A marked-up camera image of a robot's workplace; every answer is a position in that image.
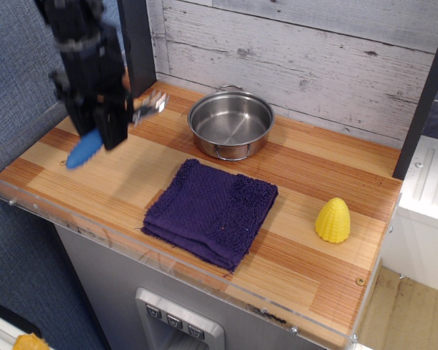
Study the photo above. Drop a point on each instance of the yellow object bottom left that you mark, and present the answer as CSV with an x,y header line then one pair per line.
x,y
30,342

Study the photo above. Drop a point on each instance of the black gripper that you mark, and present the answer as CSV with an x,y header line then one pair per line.
x,y
91,81

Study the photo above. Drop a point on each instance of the silver dispenser panel with buttons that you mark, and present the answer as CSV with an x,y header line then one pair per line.
x,y
168,325

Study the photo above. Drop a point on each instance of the blue handled metal fork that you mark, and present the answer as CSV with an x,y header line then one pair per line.
x,y
91,143

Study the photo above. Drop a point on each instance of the purple folded towel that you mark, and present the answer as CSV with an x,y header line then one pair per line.
x,y
210,213

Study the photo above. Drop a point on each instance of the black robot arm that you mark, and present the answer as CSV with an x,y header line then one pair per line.
x,y
72,13

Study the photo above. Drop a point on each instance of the stainless steel pot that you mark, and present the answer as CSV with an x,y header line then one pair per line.
x,y
231,124

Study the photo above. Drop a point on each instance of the white ridged appliance at right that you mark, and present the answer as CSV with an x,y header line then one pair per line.
x,y
419,192

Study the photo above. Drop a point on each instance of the dark right frame post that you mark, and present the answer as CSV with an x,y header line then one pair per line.
x,y
418,121

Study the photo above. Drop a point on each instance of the dark frame post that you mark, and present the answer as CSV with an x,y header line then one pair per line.
x,y
418,121
137,41

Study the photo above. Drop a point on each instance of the clear acrylic table guard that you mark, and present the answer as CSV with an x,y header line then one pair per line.
x,y
290,274

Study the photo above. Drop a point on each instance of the dark left frame post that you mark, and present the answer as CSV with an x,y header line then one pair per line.
x,y
137,41

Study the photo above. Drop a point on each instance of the yellow toy corn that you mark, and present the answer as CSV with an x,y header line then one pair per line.
x,y
333,221

